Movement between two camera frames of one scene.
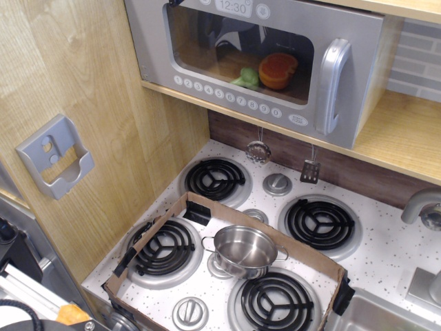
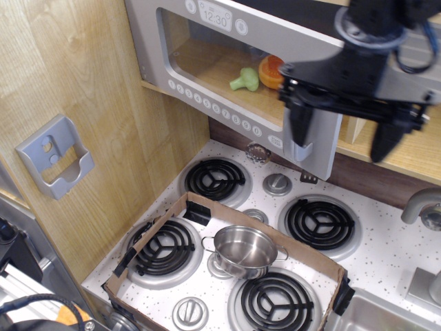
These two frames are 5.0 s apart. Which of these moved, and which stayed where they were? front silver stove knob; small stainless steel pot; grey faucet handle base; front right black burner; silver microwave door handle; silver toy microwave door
Moved: silver microwave door handle; silver toy microwave door
Stayed: small stainless steel pot; front right black burner; front silver stove knob; grey faucet handle base
